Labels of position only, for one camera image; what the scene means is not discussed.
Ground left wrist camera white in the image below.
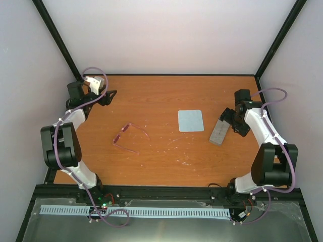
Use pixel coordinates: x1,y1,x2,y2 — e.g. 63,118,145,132
84,76,105,92

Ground black frame post left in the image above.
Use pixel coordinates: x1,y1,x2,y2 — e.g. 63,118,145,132
32,0,81,82

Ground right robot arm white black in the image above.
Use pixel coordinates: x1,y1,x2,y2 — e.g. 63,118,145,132
219,89,298,195

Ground metal front plate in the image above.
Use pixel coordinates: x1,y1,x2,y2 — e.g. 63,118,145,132
21,199,311,241

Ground grey felt glasses case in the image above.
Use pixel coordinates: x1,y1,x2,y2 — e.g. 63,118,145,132
209,119,230,146

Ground pink sunglasses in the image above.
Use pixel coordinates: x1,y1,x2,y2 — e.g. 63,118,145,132
112,122,151,155

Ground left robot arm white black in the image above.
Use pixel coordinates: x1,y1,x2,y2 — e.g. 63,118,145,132
40,82,117,203

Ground black frame post right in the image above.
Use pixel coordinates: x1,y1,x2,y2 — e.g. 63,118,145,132
254,0,307,81

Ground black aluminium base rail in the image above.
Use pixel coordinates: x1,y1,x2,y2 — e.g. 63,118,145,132
33,184,302,205

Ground light blue slotted cable duct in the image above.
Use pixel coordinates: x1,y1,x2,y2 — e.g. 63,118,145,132
39,205,231,220

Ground black frame post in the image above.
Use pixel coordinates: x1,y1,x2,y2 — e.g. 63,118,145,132
254,0,307,81
32,0,81,82

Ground light blue cleaning cloth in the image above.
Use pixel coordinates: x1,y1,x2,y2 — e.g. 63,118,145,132
178,110,204,133

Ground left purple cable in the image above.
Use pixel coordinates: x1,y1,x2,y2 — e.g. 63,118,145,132
52,67,130,227

